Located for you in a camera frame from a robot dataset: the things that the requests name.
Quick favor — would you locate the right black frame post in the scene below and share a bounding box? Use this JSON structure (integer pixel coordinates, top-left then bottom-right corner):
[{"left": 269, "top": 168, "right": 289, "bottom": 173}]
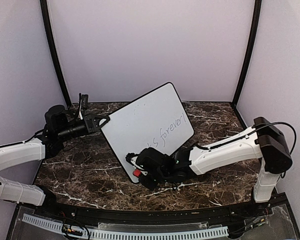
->
[{"left": 231, "top": 0, "right": 262, "bottom": 109}]

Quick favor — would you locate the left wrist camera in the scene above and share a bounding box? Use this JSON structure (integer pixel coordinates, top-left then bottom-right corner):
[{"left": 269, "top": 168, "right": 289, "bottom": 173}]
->
[{"left": 76, "top": 93, "right": 89, "bottom": 120}]

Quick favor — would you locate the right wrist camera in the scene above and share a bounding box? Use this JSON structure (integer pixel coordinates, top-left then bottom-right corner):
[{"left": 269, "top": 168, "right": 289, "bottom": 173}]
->
[{"left": 125, "top": 153, "right": 139, "bottom": 168}]

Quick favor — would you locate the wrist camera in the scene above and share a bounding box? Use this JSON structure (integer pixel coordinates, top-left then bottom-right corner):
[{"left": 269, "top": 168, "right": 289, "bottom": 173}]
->
[
  {"left": 76, "top": 93, "right": 89, "bottom": 120},
  {"left": 125, "top": 153, "right": 139, "bottom": 168}
]

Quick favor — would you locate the white whiteboard with black frame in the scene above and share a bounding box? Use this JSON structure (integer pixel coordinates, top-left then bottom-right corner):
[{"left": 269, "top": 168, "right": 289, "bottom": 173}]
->
[{"left": 101, "top": 82, "right": 195, "bottom": 184}]

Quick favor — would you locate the red whiteboard eraser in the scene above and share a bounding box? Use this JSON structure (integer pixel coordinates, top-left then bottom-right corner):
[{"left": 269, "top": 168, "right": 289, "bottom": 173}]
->
[{"left": 132, "top": 169, "right": 142, "bottom": 178}]

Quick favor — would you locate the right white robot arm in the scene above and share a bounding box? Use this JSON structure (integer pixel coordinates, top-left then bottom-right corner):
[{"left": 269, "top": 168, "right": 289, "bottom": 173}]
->
[{"left": 126, "top": 117, "right": 294, "bottom": 217}]

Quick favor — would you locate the black frame post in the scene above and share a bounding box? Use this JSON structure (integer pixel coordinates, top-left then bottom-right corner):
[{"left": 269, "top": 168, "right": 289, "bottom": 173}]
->
[
  {"left": 39, "top": 0, "right": 72, "bottom": 108},
  {"left": 231, "top": 0, "right": 262, "bottom": 109}
]

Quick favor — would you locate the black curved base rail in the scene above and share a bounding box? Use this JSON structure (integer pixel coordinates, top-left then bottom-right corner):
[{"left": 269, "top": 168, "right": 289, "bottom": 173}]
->
[{"left": 29, "top": 199, "right": 274, "bottom": 226}]

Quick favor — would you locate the white slotted cable duct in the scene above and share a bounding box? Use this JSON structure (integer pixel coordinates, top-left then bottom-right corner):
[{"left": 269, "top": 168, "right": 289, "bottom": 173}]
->
[{"left": 21, "top": 213, "right": 229, "bottom": 240}]

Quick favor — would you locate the left black frame post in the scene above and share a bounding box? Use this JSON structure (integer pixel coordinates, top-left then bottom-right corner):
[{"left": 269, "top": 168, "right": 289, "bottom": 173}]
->
[{"left": 39, "top": 0, "right": 72, "bottom": 108}]

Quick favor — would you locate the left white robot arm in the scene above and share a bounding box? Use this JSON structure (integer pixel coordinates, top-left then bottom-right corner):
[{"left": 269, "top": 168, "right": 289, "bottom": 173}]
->
[{"left": 0, "top": 105, "right": 110, "bottom": 218}]

